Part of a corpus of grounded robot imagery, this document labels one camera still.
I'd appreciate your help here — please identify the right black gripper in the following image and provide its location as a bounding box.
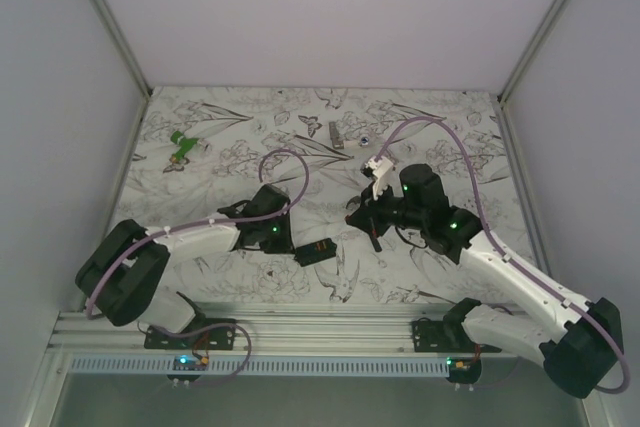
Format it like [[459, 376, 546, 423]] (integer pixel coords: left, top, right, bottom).
[[347, 178, 427, 238]]

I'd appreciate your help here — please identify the black fuse box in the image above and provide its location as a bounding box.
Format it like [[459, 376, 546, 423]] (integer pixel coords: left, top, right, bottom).
[[294, 238, 337, 267]]

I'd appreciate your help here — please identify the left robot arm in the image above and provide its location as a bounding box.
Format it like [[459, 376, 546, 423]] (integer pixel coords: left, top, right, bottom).
[[75, 184, 293, 349]]

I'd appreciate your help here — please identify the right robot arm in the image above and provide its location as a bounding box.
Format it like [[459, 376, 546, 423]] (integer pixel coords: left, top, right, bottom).
[[346, 158, 623, 399]]

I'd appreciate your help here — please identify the floral patterned table mat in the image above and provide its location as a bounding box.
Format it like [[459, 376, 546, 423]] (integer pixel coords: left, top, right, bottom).
[[115, 87, 531, 305]]

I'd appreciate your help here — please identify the green plastic connector part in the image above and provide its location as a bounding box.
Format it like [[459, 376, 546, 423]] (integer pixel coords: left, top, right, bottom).
[[170, 131, 199, 164]]

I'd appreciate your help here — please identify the right small circuit board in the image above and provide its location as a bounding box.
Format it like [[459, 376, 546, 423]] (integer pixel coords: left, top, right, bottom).
[[446, 357, 482, 385]]

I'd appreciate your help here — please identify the small circuit board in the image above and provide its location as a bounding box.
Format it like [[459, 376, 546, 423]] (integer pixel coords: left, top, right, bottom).
[[167, 354, 208, 384], [446, 357, 482, 385]]

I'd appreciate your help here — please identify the left small circuit board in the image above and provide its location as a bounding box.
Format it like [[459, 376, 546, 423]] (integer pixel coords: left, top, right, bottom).
[[167, 354, 208, 384]]

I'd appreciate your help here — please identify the black handled hammer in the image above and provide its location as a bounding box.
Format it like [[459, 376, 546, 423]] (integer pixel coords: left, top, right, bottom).
[[345, 197, 382, 253]]

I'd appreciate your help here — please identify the aluminium front rail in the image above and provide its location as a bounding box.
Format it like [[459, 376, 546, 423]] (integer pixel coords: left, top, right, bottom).
[[48, 305, 442, 355]]

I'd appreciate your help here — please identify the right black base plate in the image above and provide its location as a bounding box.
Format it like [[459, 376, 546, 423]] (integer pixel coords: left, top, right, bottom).
[[410, 317, 477, 354]]

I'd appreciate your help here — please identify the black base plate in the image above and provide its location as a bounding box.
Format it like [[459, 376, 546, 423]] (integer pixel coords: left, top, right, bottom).
[[410, 317, 477, 354], [143, 319, 237, 351]]

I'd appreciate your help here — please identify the grey metal bracket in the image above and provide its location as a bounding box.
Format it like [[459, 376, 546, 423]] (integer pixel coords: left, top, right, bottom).
[[328, 121, 344, 150]]

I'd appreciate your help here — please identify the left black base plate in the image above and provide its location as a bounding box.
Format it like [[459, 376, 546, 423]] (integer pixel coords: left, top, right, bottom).
[[143, 319, 237, 351]]

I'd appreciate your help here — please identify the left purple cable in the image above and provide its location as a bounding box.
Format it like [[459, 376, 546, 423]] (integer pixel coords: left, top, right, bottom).
[[84, 148, 311, 389]]

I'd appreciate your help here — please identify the purple cable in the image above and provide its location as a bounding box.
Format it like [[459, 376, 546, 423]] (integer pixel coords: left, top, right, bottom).
[[374, 116, 629, 393], [84, 148, 311, 389]]

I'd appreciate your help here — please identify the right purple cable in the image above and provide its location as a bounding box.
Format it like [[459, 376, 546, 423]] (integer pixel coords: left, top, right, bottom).
[[374, 116, 629, 393]]

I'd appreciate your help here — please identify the white slotted cable duct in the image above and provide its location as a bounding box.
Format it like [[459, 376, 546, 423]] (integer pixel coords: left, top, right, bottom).
[[68, 354, 448, 378]]

